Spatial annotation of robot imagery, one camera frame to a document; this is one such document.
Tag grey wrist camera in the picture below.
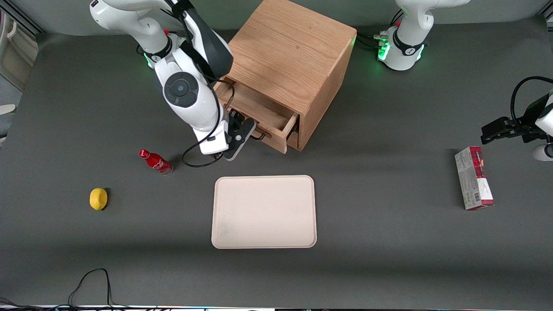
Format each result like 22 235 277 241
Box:
224 118 257 162
533 144 553 162

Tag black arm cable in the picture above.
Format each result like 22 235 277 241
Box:
181 77 236 168
510 76 553 127

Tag white plastic crate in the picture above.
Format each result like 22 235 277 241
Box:
0 12 39 92

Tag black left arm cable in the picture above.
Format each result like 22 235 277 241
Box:
510 76 553 127

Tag wooden drawer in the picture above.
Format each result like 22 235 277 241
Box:
214 79 300 154

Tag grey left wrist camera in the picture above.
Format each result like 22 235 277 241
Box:
533 144 553 162

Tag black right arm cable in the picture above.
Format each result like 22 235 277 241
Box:
181 77 236 168

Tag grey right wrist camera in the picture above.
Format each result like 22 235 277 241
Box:
224 118 257 162

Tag black base cables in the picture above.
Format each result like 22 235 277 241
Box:
356 31 390 51

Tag red plaid cardboard box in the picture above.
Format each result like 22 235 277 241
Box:
454 146 495 211

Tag wooden drawer cabinet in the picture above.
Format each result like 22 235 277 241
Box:
214 0 357 154

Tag black cable on table edge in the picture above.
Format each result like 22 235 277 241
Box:
0 268 203 311

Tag red cola bottle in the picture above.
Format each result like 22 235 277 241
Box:
139 149 174 175

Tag yellow lemon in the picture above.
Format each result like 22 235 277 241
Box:
89 187 108 211

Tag beige rectangular tray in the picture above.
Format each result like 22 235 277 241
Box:
211 175 318 250

